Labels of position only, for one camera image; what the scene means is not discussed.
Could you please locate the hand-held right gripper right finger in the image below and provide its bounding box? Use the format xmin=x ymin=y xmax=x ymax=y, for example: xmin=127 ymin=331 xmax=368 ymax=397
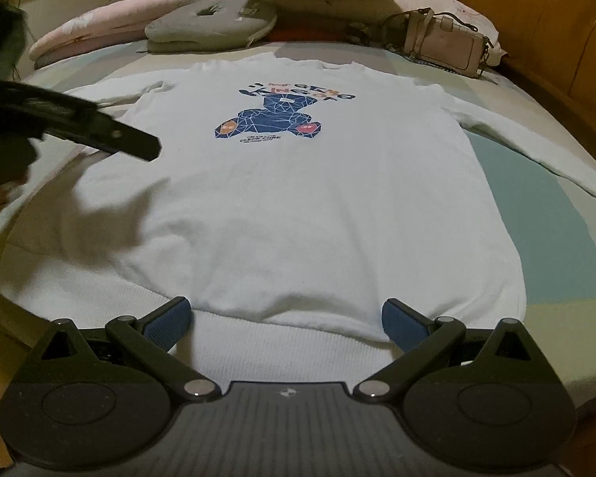
xmin=352 ymin=300 xmax=547 ymax=402

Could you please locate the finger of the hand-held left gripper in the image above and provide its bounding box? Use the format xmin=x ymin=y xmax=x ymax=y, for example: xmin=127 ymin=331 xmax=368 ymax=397
xmin=95 ymin=108 xmax=161 ymax=163

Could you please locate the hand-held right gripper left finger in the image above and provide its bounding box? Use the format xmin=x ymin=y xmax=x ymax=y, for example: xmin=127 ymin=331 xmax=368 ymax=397
xmin=27 ymin=297 xmax=223 ymax=402

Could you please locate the white printed sweatshirt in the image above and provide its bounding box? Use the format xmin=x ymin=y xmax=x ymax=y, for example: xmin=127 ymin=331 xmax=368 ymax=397
xmin=0 ymin=54 xmax=596 ymax=383

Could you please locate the person's left forearm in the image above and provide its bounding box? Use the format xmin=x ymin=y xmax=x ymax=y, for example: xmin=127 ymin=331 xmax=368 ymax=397
xmin=0 ymin=0 xmax=29 ymax=79

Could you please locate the pink floral quilt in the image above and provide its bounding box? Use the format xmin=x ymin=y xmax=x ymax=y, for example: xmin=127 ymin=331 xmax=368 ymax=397
xmin=29 ymin=0 xmax=254 ymax=69

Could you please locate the grey round cushion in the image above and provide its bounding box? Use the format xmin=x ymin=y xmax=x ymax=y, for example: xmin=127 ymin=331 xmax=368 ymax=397
xmin=144 ymin=0 xmax=279 ymax=54

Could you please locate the orange cloth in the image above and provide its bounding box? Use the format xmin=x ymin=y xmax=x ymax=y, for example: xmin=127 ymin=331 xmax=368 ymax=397
xmin=265 ymin=26 xmax=349 ymax=44

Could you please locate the pink handbag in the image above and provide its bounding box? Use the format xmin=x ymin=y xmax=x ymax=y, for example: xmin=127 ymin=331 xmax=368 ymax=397
xmin=381 ymin=7 xmax=496 ymax=79

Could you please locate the pink floral pillow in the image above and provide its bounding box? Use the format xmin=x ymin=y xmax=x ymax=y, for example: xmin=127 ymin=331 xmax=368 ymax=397
xmin=377 ymin=0 xmax=508 ymax=60

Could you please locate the wooden headboard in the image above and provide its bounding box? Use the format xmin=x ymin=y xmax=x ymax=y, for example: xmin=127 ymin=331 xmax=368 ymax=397
xmin=452 ymin=0 xmax=596 ymax=176

